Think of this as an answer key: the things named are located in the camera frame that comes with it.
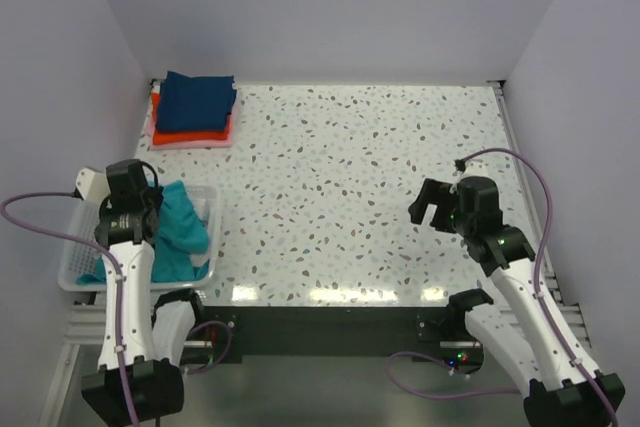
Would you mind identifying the teal t shirt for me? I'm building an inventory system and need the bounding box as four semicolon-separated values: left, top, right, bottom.
75;181;211;286

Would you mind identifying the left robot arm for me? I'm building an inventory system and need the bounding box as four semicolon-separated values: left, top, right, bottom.
81;159;207;426

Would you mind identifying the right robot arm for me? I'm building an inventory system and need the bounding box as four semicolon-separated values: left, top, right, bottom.
408;176;625;426

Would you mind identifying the white plastic basket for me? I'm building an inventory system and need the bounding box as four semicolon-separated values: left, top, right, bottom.
58;183;224;293

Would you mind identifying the white t shirt in basket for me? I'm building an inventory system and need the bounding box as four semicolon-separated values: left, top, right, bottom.
92;194;214;268

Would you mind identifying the folded orange t shirt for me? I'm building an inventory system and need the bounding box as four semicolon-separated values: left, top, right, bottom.
147;92;232;146

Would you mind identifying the folded pink t shirt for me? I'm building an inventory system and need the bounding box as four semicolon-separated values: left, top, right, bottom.
145;118;232;150

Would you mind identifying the folded navy blue t shirt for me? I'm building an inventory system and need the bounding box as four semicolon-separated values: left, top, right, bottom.
155;71;237;133

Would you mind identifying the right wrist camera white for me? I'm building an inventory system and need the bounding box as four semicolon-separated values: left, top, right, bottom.
454;159;487;182

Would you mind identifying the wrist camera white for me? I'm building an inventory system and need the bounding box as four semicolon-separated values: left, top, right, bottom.
454;159;487;182
74;167;110;205

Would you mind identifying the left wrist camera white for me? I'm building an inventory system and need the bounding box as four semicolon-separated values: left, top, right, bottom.
74;167;110;205

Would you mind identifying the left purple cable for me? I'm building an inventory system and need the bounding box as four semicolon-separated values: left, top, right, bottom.
0;190;236;427

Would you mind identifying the purple cable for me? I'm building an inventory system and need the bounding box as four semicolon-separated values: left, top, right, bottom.
387;147;619;427
0;190;236;427

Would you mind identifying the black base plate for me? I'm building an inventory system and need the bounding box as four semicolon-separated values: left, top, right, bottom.
182;306;485;374

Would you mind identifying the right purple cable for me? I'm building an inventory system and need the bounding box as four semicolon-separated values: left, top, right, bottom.
387;147;619;427

